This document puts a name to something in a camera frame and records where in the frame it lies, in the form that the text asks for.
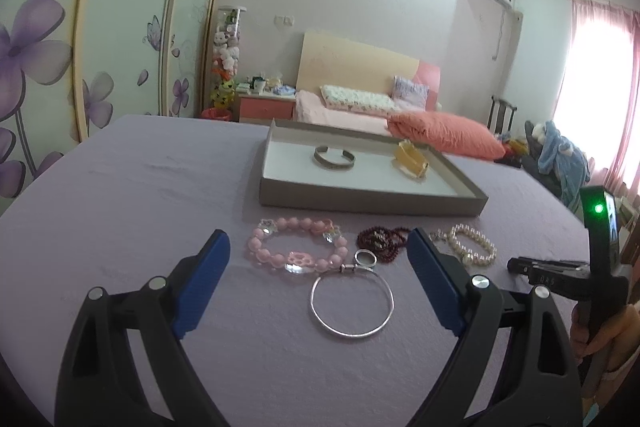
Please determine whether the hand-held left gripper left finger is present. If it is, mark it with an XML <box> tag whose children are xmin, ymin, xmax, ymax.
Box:
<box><xmin>54</xmin><ymin>229</ymin><xmax>232</xmax><ymax>427</ymax></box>

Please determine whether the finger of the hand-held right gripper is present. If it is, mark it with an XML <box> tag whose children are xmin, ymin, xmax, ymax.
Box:
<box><xmin>507</xmin><ymin>256</ymin><xmax>591</xmax><ymax>299</ymax></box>

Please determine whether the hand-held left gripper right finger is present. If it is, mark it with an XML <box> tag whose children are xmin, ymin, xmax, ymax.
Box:
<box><xmin>406</xmin><ymin>227</ymin><xmax>585</xmax><ymax>427</ymax></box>

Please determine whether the white pearl bracelet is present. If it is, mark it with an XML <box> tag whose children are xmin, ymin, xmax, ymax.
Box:
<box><xmin>448</xmin><ymin>224</ymin><xmax>498</xmax><ymax>268</ymax></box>

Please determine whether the pink bead bracelet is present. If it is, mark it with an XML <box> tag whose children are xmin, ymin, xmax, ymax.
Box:
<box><xmin>245</xmin><ymin>217</ymin><xmax>349</xmax><ymax>276</ymax></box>

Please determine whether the dark red bead bracelet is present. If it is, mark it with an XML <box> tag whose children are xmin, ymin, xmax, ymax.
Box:
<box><xmin>356</xmin><ymin>226</ymin><xmax>412</xmax><ymax>264</ymax></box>

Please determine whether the thin silver bangle with ring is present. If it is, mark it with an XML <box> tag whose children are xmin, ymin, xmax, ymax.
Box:
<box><xmin>310</xmin><ymin>251</ymin><xmax>395</xmax><ymax>337</ymax></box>

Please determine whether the grey cardboard tray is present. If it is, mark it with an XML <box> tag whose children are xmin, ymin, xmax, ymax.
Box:
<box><xmin>259</xmin><ymin>118</ymin><xmax>489</xmax><ymax>216</ymax></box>

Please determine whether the person's right hand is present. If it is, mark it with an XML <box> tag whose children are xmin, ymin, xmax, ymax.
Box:
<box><xmin>570</xmin><ymin>294</ymin><xmax>640</xmax><ymax>408</ymax></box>

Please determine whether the blue plush garment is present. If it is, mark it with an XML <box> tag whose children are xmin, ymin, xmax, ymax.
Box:
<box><xmin>530</xmin><ymin>121</ymin><xmax>592</xmax><ymax>208</ymax></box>

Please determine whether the black chair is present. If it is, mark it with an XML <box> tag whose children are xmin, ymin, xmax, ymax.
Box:
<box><xmin>520</xmin><ymin>122</ymin><xmax>576</xmax><ymax>202</ymax></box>

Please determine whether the purple cloth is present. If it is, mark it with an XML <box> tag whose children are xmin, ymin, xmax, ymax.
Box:
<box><xmin>0</xmin><ymin>114</ymin><xmax>601</xmax><ymax>427</ymax></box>

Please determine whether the colourful clutter pile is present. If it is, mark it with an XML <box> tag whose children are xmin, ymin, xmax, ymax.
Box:
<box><xmin>497</xmin><ymin>134</ymin><xmax>531</xmax><ymax>165</ymax></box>

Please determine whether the amber yellow bangle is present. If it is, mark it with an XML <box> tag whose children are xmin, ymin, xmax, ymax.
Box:
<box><xmin>392</xmin><ymin>140</ymin><xmax>430</xmax><ymax>180</ymax></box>

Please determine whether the pink curtain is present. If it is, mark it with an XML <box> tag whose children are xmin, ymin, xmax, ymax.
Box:
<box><xmin>552</xmin><ymin>0</ymin><xmax>640</xmax><ymax>198</ymax></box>

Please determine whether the folded coral quilt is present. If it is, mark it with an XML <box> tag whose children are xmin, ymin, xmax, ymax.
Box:
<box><xmin>387</xmin><ymin>109</ymin><xmax>507</xmax><ymax>160</ymax></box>

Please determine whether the dark wooden chair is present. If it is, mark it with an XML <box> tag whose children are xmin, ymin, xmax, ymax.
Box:
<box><xmin>486</xmin><ymin>96</ymin><xmax>518</xmax><ymax>136</ymax></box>

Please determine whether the pink nightstand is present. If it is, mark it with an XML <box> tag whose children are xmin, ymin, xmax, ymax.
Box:
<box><xmin>236</xmin><ymin>92</ymin><xmax>297</xmax><ymax>124</ymax></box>

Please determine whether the bed with pink sheet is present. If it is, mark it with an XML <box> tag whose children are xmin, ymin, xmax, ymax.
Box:
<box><xmin>292</xmin><ymin>89</ymin><xmax>401</xmax><ymax>138</ymax></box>

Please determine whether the purple pillow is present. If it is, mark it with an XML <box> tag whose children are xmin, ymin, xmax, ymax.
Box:
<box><xmin>391</xmin><ymin>75</ymin><xmax>431</xmax><ymax>104</ymax></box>

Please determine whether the floral long pillow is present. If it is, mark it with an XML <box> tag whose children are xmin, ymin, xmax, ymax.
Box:
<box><xmin>320</xmin><ymin>84</ymin><xmax>398</xmax><ymax>114</ymax></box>

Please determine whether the clear plush toy tube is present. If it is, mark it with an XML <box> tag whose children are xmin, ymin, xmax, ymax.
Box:
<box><xmin>209</xmin><ymin>6</ymin><xmax>247</xmax><ymax>110</ymax></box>

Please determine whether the beige and pink headboard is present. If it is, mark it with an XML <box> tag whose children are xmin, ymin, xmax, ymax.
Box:
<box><xmin>296</xmin><ymin>31</ymin><xmax>442</xmax><ymax>110</ymax></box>

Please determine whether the white air conditioner pipe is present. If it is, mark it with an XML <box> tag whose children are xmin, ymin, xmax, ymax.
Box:
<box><xmin>491</xmin><ymin>4</ymin><xmax>505</xmax><ymax>60</ymax></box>

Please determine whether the flower print sliding wardrobe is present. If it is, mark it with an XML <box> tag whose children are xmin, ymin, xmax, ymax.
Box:
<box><xmin>0</xmin><ymin>0</ymin><xmax>236</xmax><ymax>212</ymax></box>

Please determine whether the silver cuff bracelet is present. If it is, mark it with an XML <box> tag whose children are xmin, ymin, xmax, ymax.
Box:
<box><xmin>314</xmin><ymin>146</ymin><xmax>356</xmax><ymax>168</ymax></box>

